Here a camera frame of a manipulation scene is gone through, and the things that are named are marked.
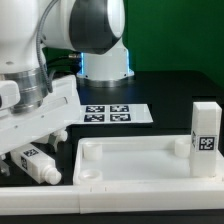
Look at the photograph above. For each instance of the white front fence bar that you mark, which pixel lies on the white front fence bar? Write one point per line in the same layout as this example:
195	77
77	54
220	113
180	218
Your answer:
111	198

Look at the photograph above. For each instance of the white desk top tray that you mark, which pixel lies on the white desk top tray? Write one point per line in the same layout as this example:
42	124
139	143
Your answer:
132	159

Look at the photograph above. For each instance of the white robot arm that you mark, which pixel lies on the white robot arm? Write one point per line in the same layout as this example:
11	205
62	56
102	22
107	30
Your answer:
32	103

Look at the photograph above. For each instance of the white marker sheet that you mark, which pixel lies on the white marker sheet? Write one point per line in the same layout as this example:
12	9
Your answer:
115	114

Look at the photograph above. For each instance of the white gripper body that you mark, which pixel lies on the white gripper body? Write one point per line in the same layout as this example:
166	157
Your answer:
59	109

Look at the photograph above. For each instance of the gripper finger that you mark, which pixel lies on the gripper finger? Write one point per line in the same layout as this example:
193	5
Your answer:
54	140
4	168

